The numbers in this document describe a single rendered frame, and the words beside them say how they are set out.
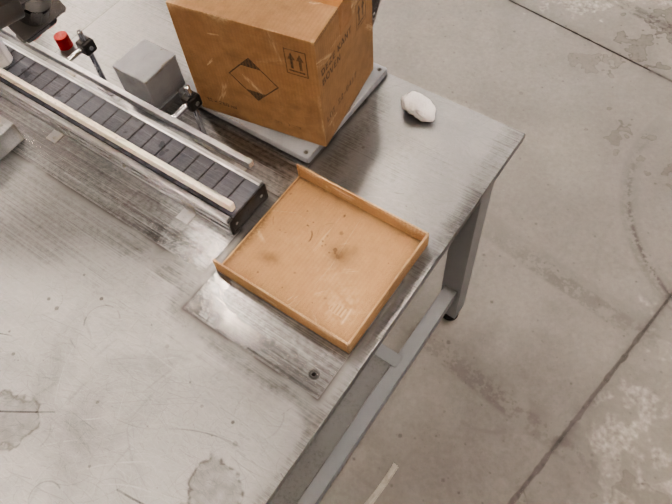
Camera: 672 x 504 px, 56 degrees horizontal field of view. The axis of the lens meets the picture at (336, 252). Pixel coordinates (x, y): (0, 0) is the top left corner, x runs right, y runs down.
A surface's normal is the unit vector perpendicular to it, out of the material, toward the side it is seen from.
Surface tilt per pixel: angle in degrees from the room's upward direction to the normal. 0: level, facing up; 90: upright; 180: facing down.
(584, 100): 0
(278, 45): 90
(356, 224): 0
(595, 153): 0
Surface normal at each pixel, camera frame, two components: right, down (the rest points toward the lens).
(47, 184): -0.07, -0.51
